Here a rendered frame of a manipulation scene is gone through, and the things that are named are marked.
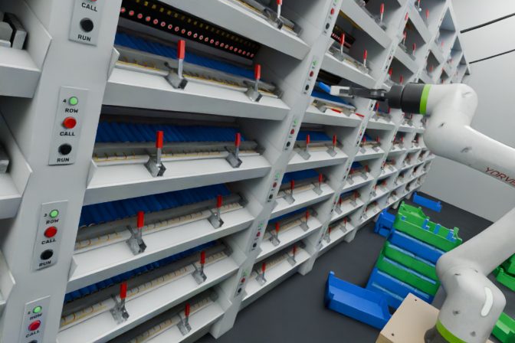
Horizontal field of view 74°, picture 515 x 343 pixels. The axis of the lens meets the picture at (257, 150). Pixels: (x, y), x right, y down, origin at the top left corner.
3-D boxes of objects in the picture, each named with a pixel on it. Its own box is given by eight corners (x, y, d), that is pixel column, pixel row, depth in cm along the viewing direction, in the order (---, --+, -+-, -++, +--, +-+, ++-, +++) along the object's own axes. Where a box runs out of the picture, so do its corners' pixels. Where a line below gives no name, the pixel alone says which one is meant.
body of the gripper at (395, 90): (408, 86, 110) (378, 84, 115) (403, 83, 103) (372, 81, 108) (404, 110, 111) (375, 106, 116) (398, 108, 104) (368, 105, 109)
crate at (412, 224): (452, 241, 181) (458, 228, 179) (455, 255, 163) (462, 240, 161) (395, 217, 192) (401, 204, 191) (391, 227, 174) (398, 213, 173)
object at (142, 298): (233, 275, 119) (254, 249, 113) (44, 374, 69) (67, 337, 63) (200, 230, 127) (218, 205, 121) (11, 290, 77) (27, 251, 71)
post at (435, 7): (352, 239, 247) (451, -1, 209) (349, 243, 239) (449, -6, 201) (329, 226, 257) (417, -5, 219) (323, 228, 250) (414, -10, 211)
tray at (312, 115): (356, 127, 163) (369, 111, 160) (296, 122, 113) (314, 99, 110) (326, 102, 172) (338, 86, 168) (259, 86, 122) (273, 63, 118)
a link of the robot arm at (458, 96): (478, 104, 102) (483, 76, 94) (470, 135, 97) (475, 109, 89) (428, 99, 110) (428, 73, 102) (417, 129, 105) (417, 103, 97)
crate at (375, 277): (428, 292, 188) (434, 279, 186) (428, 310, 170) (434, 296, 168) (374, 265, 200) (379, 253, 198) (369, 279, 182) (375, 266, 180)
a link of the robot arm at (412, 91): (417, 116, 100) (422, 118, 108) (425, 76, 99) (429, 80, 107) (395, 113, 104) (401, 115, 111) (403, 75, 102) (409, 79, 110)
